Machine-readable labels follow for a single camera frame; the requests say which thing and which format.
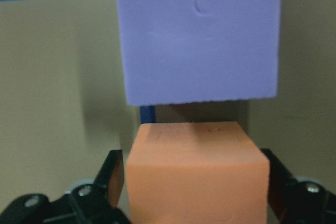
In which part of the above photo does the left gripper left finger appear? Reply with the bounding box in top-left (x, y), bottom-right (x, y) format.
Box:
top-left (1, 150), bottom-right (130, 223)

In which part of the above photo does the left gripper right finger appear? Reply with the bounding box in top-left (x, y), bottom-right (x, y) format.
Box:
top-left (261, 148), bottom-right (335, 223)

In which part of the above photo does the orange foam cube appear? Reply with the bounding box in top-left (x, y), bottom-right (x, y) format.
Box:
top-left (126, 122), bottom-right (270, 223)

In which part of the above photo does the purple foam cube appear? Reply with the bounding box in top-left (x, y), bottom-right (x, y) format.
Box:
top-left (117, 0), bottom-right (281, 106)

